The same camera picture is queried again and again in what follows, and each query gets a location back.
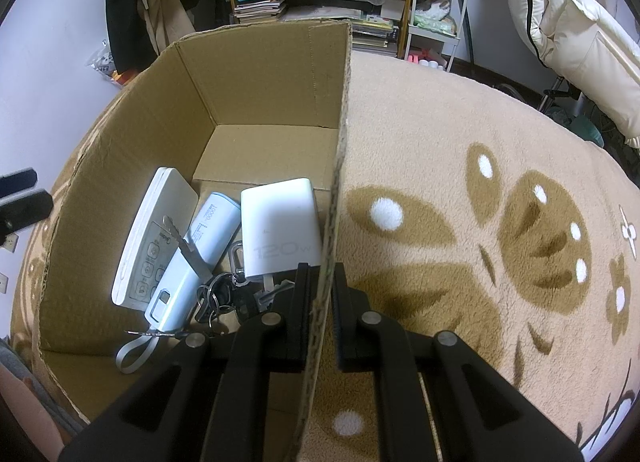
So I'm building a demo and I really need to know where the bunch of keys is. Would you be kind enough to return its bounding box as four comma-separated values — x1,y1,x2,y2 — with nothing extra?
145,216,294,337

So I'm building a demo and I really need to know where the light blue power bank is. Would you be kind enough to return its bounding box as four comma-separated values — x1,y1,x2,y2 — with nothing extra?
115,192,242,376

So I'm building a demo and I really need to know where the white remote control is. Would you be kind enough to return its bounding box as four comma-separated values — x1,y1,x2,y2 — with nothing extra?
112,167,198,311

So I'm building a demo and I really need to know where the white 120W charger brick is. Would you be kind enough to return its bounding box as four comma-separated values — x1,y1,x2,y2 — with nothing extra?
241,178,322,279

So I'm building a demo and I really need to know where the brown cardboard box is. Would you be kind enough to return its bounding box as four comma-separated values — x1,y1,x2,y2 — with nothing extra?
35,22,350,461

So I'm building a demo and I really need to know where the beige floral plush blanket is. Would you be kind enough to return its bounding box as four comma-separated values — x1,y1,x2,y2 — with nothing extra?
12,53,639,460

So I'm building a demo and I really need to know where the beige tote bag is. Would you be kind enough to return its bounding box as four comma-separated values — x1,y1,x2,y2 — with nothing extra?
138,0,200,55

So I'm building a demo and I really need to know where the green plastic basin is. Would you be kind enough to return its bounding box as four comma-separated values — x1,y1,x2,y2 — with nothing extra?
544,106,604,148

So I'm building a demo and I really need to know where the stack of books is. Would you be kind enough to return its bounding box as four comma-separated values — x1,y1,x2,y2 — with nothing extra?
232,0,405,56

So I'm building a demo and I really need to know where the cream puffer coat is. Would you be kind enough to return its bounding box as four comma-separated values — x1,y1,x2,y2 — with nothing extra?
508,0,639,149

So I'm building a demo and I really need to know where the white metal trolley cart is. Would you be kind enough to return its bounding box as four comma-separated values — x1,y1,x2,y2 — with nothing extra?
404,0,468,72

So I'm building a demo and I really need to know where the white wall socket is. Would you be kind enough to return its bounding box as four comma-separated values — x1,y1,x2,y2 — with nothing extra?
2,233,18,253

